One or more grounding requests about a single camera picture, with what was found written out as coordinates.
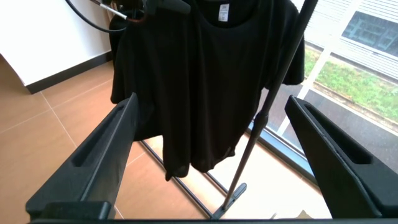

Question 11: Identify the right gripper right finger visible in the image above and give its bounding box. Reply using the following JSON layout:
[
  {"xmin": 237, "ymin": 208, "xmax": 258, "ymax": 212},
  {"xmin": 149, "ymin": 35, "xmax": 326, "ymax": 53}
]
[{"xmin": 284, "ymin": 95, "xmax": 398, "ymax": 220}]

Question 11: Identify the black garment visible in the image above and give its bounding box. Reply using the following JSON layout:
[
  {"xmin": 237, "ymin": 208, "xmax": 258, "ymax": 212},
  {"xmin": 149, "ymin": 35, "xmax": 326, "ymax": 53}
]
[{"xmin": 110, "ymin": 0, "xmax": 306, "ymax": 182}]

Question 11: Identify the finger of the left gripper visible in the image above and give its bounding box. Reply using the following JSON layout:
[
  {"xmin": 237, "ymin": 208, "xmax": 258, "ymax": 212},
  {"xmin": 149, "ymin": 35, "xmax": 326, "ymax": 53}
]
[{"xmin": 144, "ymin": 0, "xmax": 192, "ymax": 16}]

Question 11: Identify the black clothes rack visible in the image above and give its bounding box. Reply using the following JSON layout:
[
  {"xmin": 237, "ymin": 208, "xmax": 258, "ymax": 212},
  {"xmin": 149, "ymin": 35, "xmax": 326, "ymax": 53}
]
[{"xmin": 138, "ymin": 0, "xmax": 320, "ymax": 220}]

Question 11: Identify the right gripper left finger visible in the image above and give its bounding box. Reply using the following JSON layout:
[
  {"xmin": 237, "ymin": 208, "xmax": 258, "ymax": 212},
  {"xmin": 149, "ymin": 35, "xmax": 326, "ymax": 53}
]
[{"xmin": 25, "ymin": 92, "xmax": 140, "ymax": 220}]

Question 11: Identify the window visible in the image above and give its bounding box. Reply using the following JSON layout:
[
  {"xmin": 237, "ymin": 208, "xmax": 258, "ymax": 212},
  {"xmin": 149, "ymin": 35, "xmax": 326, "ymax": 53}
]
[{"xmin": 247, "ymin": 0, "xmax": 398, "ymax": 187}]

